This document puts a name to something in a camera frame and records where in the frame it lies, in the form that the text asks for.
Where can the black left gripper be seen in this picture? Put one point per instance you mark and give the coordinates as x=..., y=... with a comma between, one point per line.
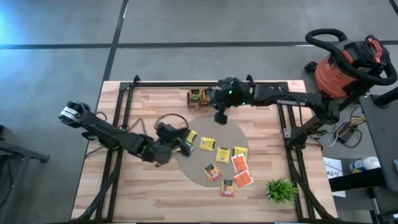
x=158, y=147

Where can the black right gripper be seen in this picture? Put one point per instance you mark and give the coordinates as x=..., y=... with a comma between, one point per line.
x=222, y=93

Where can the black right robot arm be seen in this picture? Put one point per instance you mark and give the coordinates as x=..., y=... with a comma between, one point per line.
x=295, y=99

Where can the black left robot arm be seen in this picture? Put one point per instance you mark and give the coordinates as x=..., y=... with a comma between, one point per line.
x=105, y=133

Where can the wooden tea organizer box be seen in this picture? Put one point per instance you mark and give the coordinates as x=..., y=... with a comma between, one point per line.
x=192, y=105

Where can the orange white Tazo tea packet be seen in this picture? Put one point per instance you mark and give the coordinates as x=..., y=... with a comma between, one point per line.
x=243, y=179
x=239, y=164

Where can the round grey mat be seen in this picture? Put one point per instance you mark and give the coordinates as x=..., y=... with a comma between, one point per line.
x=227, y=130

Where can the green plant white pot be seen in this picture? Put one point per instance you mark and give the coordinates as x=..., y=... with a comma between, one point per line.
x=281, y=190

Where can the orange shop vacuum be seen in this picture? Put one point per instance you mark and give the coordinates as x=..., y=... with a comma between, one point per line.
x=332, y=76

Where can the white paper sheet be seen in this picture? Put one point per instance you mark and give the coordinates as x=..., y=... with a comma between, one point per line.
x=334, y=168

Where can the black power strip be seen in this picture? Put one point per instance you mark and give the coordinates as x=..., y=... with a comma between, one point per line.
x=346, y=133

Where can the black metal stand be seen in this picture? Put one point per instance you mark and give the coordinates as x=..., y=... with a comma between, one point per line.
x=18, y=152

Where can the blue white wipes canister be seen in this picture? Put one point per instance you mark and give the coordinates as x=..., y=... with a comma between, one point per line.
x=367, y=164

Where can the grey black cart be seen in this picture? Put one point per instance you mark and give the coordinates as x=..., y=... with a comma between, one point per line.
x=382, y=130

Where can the black aluminium rig frame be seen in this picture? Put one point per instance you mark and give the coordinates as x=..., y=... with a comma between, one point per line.
x=155, y=84

